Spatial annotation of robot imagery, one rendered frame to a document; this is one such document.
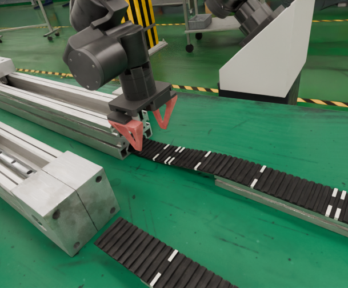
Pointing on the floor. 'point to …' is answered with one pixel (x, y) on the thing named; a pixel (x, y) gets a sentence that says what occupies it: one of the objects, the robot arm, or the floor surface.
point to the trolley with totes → (207, 24)
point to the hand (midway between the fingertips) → (150, 135)
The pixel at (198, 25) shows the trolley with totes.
